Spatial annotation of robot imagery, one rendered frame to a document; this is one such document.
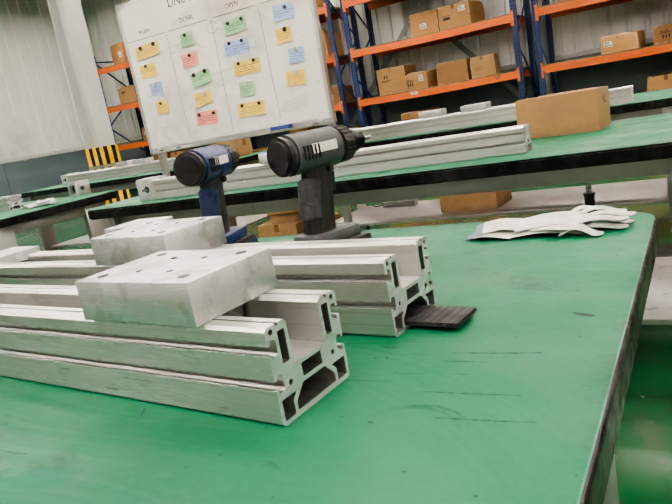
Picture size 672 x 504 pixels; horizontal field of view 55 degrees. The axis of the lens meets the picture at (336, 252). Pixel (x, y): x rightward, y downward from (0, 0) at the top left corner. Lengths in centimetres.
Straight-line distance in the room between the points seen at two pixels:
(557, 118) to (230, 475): 224
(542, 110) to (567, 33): 855
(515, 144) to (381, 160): 47
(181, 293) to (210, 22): 378
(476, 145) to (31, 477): 183
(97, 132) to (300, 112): 566
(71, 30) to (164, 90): 495
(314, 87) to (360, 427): 343
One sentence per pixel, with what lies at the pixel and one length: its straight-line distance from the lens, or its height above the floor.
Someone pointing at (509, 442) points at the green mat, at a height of 78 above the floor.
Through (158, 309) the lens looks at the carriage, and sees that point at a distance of 58.
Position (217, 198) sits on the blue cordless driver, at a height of 91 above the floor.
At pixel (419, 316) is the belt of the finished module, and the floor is 79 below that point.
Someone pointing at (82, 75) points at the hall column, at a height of 204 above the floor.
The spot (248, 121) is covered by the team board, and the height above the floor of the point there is 105.
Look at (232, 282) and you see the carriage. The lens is 58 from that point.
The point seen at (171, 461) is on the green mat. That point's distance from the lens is 54.
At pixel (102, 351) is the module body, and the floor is 83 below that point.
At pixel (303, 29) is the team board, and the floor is 150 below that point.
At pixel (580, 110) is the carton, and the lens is 257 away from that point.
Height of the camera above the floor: 102
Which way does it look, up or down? 12 degrees down
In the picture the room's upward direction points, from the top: 10 degrees counter-clockwise
